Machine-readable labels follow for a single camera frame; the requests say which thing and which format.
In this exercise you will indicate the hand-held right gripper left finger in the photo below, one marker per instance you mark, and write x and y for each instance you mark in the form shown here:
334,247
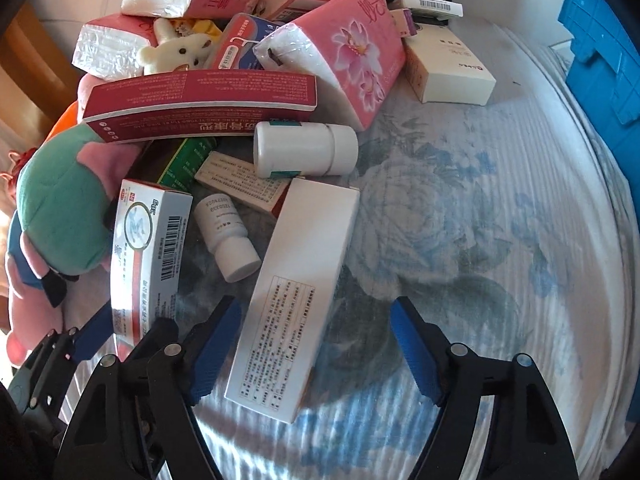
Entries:
215,350

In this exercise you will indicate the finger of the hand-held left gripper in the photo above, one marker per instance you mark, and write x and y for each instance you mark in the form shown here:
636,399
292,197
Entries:
47,380
92,331

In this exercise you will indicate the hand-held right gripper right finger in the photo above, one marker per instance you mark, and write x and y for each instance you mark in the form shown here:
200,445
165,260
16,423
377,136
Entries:
415,350

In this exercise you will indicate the white grey medicine box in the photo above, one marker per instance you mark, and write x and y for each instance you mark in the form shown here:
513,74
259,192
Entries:
142,260

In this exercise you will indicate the white long box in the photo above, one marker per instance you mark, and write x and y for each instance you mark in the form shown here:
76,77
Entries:
295,300

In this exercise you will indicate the red long medicine box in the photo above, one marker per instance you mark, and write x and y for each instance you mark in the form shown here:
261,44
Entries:
200,102

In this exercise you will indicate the pink lotus tissue pack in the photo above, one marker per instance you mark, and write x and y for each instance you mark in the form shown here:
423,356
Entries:
340,60

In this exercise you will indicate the blue plastic crate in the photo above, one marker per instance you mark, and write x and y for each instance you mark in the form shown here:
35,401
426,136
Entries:
602,50

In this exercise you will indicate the small white pill bottle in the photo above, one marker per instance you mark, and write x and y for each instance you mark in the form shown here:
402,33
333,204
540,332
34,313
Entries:
225,240

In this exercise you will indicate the teal pink plush toy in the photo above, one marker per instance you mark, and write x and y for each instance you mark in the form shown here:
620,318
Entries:
60,210

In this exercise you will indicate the floral blue white cloth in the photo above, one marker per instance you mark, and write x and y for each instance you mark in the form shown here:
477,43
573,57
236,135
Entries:
475,235

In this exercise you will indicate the small white red box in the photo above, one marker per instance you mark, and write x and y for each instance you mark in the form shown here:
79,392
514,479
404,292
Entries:
240,185

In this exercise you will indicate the green box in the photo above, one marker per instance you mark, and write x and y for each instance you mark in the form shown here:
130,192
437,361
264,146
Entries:
184,165

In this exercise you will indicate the orange plush toy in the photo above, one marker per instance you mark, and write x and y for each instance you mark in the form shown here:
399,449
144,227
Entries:
67,119

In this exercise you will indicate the large white pill bottle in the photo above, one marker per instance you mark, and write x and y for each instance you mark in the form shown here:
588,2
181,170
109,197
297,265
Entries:
305,150

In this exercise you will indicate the cream white box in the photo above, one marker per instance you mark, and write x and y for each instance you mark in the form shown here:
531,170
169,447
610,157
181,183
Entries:
445,67

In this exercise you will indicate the white bunny plush toy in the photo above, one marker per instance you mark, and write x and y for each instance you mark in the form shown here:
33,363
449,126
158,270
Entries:
175,52

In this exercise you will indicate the dental floss pack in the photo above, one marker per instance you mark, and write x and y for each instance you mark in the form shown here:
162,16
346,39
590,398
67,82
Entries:
245,42

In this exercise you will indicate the yellow plush toy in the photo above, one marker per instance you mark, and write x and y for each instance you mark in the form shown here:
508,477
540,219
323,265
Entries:
200,26

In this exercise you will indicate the small white purple box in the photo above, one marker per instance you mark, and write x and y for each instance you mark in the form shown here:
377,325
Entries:
404,22

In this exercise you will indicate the flat white barcode box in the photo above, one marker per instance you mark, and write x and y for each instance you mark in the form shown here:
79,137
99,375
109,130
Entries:
432,6

